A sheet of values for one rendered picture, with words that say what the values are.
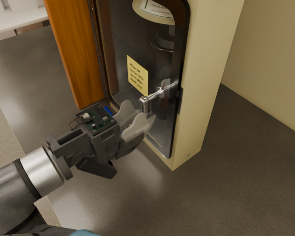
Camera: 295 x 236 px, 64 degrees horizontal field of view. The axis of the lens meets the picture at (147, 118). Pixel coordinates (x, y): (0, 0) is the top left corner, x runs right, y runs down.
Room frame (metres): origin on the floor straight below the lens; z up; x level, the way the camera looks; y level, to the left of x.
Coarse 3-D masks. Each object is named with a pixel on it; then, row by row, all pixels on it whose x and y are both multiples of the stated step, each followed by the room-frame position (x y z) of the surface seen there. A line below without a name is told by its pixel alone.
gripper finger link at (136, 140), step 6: (138, 138) 0.28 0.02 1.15; (120, 144) 0.26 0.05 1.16; (126, 144) 0.26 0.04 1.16; (132, 144) 0.26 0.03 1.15; (138, 144) 0.27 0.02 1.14; (120, 150) 0.25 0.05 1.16; (126, 150) 0.25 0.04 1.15; (132, 150) 0.25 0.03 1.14; (114, 156) 0.24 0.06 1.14; (120, 156) 0.24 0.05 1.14
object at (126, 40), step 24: (96, 0) 0.54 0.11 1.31; (120, 0) 0.46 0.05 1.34; (144, 0) 0.40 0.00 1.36; (168, 0) 0.35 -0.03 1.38; (120, 24) 0.46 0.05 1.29; (144, 24) 0.40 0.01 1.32; (168, 24) 0.35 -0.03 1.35; (120, 48) 0.47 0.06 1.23; (144, 48) 0.40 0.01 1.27; (168, 48) 0.35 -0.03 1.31; (120, 72) 0.48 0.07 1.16; (168, 72) 0.34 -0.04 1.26; (120, 96) 0.49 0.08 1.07; (168, 96) 0.34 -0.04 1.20; (168, 120) 0.34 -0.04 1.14; (168, 144) 0.33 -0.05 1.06
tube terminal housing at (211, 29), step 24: (192, 0) 0.33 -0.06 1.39; (216, 0) 0.35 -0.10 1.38; (240, 0) 0.39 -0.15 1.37; (192, 24) 0.33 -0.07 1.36; (216, 24) 0.36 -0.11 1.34; (192, 48) 0.33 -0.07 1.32; (216, 48) 0.37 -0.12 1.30; (192, 72) 0.33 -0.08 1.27; (216, 72) 0.38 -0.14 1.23; (192, 96) 0.34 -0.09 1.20; (192, 120) 0.35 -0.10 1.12; (192, 144) 0.36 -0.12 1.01
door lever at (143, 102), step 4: (156, 88) 0.36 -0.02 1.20; (160, 88) 0.36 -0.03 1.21; (156, 92) 0.35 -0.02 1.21; (160, 92) 0.35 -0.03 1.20; (144, 96) 0.34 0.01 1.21; (148, 96) 0.34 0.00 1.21; (152, 96) 0.34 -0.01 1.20; (156, 96) 0.34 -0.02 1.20; (160, 96) 0.35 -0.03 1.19; (140, 100) 0.33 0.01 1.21; (144, 100) 0.33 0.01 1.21; (148, 100) 0.33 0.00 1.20; (140, 104) 0.32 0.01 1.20; (144, 104) 0.32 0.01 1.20; (148, 104) 0.33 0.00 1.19; (140, 108) 0.33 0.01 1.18; (144, 108) 0.32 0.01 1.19; (148, 108) 0.33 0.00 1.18; (140, 112) 0.33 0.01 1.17; (144, 112) 0.32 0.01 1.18; (148, 112) 0.33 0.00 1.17; (148, 116) 0.33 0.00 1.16
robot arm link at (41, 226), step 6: (36, 210) 0.14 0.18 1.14; (30, 216) 0.13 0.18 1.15; (36, 216) 0.13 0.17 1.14; (42, 216) 0.14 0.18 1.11; (24, 222) 0.12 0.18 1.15; (30, 222) 0.12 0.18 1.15; (36, 222) 0.12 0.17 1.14; (42, 222) 0.13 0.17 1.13; (18, 228) 0.11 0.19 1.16; (24, 228) 0.11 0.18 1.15; (30, 228) 0.11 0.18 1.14; (36, 228) 0.11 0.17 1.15; (42, 228) 0.11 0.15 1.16; (6, 234) 0.10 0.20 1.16; (12, 234) 0.10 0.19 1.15
